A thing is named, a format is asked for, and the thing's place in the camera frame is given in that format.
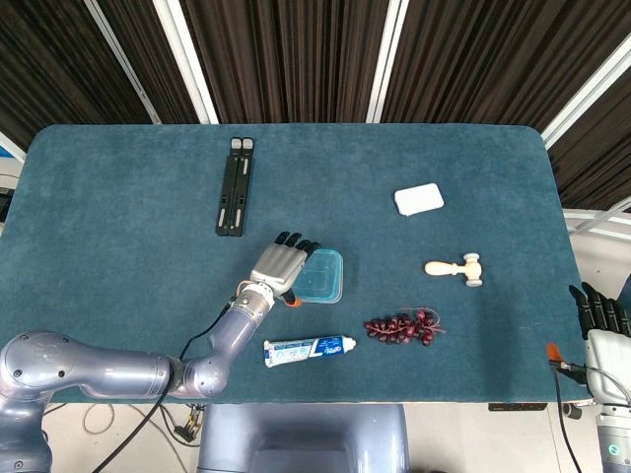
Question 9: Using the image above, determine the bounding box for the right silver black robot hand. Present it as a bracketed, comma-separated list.
[545, 282, 631, 403]

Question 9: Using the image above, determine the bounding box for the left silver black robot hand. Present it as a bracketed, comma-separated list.
[249, 231, 322, 309]

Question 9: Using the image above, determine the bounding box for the teal plastic container lid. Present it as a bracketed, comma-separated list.
[293, 247, 345, 302]

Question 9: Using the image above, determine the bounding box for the white blue toothpaste tube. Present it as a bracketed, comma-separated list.
[262, 335, 358, 370]

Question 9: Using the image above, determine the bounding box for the black folding stand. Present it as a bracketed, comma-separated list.
[214, 137, 256, 238]

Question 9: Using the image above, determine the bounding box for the red grape bunch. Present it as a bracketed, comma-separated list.
[364, 307, 448, 348]

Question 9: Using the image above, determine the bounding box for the wooden toy hammer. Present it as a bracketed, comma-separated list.
[424, 252, 486, 289]

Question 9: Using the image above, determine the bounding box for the blue-green table cloth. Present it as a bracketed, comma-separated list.
[0, 122, 588, 406]

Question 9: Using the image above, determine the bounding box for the blue-grey robot torso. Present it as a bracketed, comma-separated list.
[196, 403, 411, 473]

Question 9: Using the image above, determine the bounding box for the black floor plug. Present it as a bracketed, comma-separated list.
[173, 403, 206, 444]

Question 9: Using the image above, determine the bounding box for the dark brown curtain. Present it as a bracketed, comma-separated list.
[0, 0, 631, 213]

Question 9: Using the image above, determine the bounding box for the black right hand cable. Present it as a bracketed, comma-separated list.
[549, 362, 586, 473]

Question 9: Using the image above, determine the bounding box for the black metal bracket plate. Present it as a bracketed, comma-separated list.
[487, 402, 548, 413]

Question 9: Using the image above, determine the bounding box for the white frame rail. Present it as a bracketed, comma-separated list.
[561, 196, 631, 242]

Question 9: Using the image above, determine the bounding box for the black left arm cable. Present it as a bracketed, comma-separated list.
[93, 304, 233, 473]

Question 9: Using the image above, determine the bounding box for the wide white frame post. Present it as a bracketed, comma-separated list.
[152, 0, 220, 125]

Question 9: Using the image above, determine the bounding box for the white floor cable loop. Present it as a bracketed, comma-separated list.
[82, 403, 116, 436]

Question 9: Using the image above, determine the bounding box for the thin grey frame post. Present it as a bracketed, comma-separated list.
[83, 0, 163, 125]

